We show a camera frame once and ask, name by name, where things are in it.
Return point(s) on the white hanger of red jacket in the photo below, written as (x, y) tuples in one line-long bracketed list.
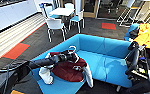
[(73, 48)]

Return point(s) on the red white varsity jacket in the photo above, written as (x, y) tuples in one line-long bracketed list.
[(67, 70)]

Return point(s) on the white dining chair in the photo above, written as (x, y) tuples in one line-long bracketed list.
[(54, 25)]

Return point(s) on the white chair blue seat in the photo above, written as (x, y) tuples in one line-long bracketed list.
[(77, 18), (69, 5), (47, 10)]

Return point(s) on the white square table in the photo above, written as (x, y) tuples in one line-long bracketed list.
[(61, 11)]

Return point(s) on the wooden framed glass door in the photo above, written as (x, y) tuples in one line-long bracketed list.
[(91, 6)]

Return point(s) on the white bar stool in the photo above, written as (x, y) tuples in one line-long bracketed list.
[(126, 11)]

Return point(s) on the white kitchen counter cabinets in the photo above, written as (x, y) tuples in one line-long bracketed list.
[(7, 13)]

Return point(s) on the yellow bar stool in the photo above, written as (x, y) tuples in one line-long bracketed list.
[(149, 8)]

